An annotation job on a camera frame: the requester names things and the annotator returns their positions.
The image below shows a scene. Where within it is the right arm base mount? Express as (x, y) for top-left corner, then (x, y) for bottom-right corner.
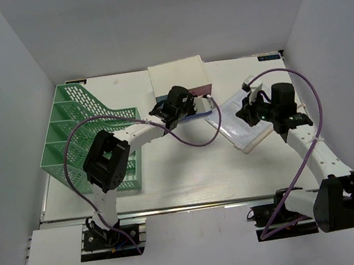
(246, 189), (319, 242)

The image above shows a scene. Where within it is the green file organizer rack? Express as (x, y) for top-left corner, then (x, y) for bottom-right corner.
(40, 83), (140, 195)

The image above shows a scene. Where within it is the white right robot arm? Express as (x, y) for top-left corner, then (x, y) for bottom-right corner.
(236, 82), (354, 240)

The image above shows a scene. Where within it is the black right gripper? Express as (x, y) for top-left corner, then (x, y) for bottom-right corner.
(234, 88), (280, 129)

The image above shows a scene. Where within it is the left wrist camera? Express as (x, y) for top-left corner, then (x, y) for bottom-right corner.
(193, 95), (215, 116)

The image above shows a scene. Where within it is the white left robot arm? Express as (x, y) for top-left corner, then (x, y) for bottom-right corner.
(83, 86), (211, 193)

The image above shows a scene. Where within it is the pink drawer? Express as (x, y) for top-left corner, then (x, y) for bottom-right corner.
(189, 84), (212, 97)

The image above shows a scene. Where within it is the cream drawer cabinet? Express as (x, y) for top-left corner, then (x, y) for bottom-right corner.
(148, 55), (212, 98)

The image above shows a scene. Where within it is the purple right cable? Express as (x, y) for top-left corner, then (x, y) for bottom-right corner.
(237, 62), (340, 241)

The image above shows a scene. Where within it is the clear document folder with papers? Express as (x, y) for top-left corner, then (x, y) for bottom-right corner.
(200, 75), (313, 161)

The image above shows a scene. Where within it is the purple-blue wide drawer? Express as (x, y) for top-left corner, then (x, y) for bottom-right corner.
(181, 110), (213, 122)

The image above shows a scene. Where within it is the aluminium table edge rail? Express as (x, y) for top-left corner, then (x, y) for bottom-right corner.
(39, 179), (351, 233)

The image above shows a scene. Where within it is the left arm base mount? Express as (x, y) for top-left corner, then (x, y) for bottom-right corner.
(80, 217), (146, 262)

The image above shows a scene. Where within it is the light blue drawer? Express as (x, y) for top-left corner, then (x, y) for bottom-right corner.
(155, 95), (168, 104)

